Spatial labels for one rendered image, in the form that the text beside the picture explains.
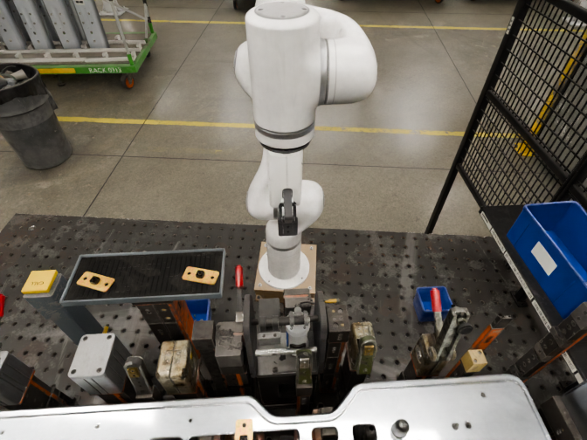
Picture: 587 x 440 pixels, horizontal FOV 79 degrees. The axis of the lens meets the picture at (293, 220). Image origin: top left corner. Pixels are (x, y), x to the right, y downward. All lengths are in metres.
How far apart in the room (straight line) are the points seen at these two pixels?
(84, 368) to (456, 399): 0.84
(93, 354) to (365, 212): 2.13
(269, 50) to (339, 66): 0.08
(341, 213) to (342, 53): 2.26
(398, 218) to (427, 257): 1.15
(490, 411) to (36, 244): 1.75
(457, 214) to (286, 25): 2.58
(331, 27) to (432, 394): 0.81
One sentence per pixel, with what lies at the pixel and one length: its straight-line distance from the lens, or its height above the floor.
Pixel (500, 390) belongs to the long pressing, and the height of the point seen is 1.00.
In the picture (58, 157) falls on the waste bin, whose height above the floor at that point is 0.07.
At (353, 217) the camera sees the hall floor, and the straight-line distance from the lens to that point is 2.65.
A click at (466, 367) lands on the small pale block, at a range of 1.02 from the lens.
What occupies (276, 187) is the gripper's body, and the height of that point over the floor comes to 1.55.
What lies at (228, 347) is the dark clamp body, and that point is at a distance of 0.90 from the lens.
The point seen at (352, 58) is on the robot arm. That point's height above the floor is 1.72.
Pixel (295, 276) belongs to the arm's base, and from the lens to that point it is 1.33.
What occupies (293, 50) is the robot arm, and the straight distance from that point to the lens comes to 0.43.
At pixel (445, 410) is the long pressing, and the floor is 1.00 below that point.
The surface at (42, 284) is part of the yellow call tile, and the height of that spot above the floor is 1.16.
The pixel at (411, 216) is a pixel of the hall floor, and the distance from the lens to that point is 2.77.
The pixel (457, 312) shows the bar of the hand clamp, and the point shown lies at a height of 1.21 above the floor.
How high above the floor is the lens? 1.89
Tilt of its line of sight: 47 degrees down
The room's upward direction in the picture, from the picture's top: straight up
